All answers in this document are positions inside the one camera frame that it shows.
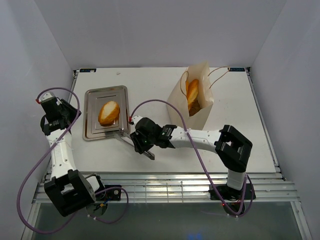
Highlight metal tongs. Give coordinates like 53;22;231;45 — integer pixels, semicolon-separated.
113;128;155;161

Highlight oval bread loaf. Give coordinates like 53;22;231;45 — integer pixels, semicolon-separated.
98;101;120;126

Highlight aluminium frame rail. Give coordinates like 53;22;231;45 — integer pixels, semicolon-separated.
32;172;301;205

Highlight long baguette bread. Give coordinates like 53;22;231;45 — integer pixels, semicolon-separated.
185;80;190;95
186;79;199;107

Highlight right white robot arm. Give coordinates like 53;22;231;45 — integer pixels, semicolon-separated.
130;115;253;199

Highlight metal tray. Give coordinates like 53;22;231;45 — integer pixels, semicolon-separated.
83;85;130;141

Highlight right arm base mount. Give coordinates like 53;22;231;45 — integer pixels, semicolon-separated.
208;183;256;201

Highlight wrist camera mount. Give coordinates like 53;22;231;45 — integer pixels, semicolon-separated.
35;91;56;104
128;115;143;125

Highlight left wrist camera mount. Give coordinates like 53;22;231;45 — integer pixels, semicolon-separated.
35;91;56;104

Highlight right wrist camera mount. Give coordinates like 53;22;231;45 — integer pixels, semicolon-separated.
128;115;143;125

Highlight beige paper bag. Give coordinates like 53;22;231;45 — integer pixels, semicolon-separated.
167;61;230;130

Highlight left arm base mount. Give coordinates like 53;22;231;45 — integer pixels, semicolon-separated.
97;184;122;201

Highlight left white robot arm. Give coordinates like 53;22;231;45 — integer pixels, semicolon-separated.
40;92;106;217

